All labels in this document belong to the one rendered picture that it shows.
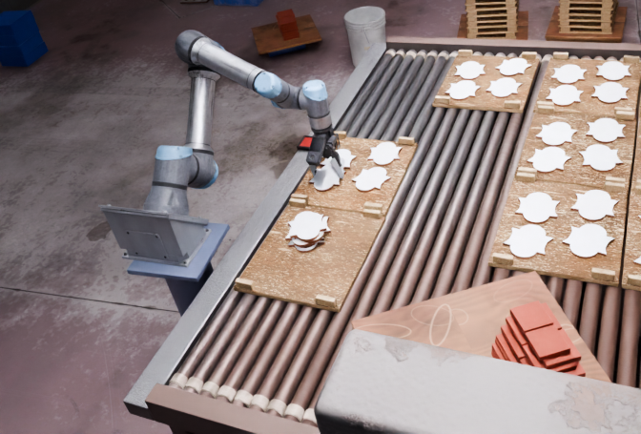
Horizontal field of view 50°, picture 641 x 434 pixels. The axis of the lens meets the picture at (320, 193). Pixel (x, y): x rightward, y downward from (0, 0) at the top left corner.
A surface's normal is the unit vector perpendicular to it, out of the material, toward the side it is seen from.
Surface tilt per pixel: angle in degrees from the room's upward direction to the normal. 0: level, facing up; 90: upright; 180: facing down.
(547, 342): 0
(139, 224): 90
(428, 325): 0
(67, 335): 0
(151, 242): 90
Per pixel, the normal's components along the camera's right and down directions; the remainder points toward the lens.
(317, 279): -0.16, -0.78
